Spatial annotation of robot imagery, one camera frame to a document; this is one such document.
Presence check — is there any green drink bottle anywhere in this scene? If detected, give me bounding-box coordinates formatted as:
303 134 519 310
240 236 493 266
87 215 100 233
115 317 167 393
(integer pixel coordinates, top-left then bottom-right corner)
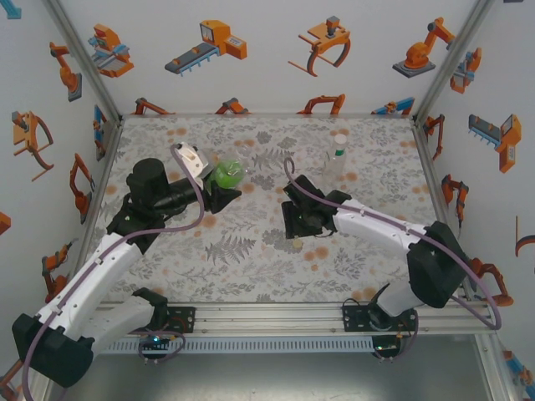
211 144 254 190

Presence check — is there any clear bottle white green label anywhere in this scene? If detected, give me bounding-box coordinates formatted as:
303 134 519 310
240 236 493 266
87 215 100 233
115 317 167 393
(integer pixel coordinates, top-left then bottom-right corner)
324 133 350 181

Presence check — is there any grey floral table mat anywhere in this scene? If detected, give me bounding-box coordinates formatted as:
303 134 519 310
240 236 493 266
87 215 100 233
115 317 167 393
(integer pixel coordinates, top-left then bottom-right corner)
74 114 467 304

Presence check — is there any left small circuit board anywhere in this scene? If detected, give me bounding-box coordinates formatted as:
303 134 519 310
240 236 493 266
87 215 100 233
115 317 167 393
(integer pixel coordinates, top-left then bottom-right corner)
139 333 173 351

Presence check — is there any aluminium side frame rail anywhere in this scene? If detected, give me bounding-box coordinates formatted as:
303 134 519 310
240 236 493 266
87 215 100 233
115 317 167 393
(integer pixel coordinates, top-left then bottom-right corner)
411 119 476 300
77 119 125 256

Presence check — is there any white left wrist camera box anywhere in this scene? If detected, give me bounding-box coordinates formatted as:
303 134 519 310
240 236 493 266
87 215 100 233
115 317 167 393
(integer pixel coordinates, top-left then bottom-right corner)
173 141 218 183

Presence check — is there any aluminium front frame rail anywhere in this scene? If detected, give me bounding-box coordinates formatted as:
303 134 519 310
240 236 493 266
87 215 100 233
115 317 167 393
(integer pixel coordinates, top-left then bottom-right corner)
94 302 497 338

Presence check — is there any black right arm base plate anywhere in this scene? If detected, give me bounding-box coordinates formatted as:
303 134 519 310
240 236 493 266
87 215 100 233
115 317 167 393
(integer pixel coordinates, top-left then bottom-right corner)
342 303 419 333

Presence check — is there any slotted grey cable duct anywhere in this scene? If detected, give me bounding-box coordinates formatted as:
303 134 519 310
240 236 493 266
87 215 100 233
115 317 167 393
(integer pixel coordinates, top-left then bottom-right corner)
94 337 374 354

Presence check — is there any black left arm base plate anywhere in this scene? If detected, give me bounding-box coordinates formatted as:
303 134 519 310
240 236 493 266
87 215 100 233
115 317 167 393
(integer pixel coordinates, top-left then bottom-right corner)
120 307 196 334

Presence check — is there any aluminium frame post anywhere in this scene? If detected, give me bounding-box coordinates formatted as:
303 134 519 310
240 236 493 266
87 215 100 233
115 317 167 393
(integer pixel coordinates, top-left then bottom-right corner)
43 0 125 123
412 0 494 123

